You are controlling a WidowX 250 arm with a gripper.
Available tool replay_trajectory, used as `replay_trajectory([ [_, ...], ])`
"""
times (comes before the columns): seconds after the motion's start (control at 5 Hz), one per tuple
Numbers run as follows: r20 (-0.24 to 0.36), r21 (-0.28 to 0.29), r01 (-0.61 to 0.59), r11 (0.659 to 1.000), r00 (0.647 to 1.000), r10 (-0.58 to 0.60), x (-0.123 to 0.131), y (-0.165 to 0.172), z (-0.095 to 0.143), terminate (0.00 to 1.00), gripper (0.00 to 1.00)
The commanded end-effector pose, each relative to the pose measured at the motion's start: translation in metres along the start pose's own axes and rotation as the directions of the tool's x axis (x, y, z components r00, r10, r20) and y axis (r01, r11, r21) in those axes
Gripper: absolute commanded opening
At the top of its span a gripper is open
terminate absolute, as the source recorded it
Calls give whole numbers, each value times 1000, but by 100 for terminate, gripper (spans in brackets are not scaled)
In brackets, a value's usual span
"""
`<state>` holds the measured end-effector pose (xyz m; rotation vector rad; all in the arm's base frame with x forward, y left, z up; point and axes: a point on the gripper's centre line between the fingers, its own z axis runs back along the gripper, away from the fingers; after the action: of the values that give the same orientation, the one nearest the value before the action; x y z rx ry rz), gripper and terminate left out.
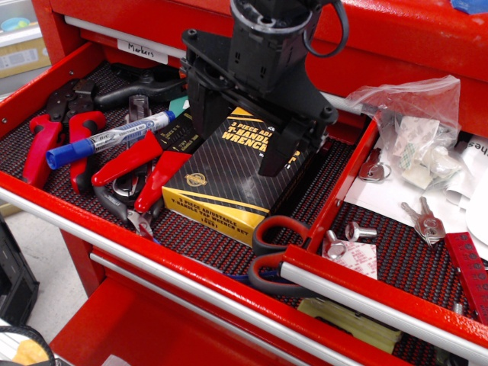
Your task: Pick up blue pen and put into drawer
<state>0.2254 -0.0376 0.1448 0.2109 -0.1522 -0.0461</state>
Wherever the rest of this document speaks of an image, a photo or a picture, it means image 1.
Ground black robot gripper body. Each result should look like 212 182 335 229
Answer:
181 1 339 125

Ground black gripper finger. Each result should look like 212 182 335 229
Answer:
258 117 327 177
187 72 236 139

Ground blue BIC marker pen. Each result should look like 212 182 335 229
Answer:
46 111 176 170

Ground red open left drawer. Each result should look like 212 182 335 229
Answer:
0 40 488 366

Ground red open drawer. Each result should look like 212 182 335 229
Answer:
0 40 488 366
285 113 487 365

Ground red open right drawer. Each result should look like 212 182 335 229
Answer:
285 113 487 365

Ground yellow packet in lower drawer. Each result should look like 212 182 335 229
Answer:
297 298 403 354

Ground teal card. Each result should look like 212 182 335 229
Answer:
169 96 190 117

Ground black spring clamp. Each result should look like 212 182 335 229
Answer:
94 63 187 111

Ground silver utility knife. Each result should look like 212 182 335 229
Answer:
127 95 150 123

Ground black yellow tap wrench box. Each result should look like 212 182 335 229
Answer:
162 108 312 245

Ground white Markers label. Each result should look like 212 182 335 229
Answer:
117 39 168 64

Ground red grey scissors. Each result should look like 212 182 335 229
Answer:
248 215 326 298

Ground silver bolt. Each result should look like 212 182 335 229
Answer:
345 221 377 242

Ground clear plastic bag of pads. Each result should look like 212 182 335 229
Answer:
346 75 462 191

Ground white adhesive pad sheet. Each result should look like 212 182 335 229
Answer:
335 242 378 280

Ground red tool cabinet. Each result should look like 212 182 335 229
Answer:
34 1 487 365

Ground silver key bunch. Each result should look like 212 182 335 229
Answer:
401 196 446 248

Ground white paper sheet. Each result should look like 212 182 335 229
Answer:
345 135 487 258

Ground red drill bit holder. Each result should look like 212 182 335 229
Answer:
445 232 487 325

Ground black crate on floor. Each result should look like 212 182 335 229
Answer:
1 217 40 326

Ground red handled wire stripper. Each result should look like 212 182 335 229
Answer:
91 109 203 214

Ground silver key with ring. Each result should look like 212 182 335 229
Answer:
358 148 392 183

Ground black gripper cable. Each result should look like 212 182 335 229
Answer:
303 0 350 59

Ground red handled crimping tool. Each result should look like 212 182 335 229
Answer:
22 79 106 188

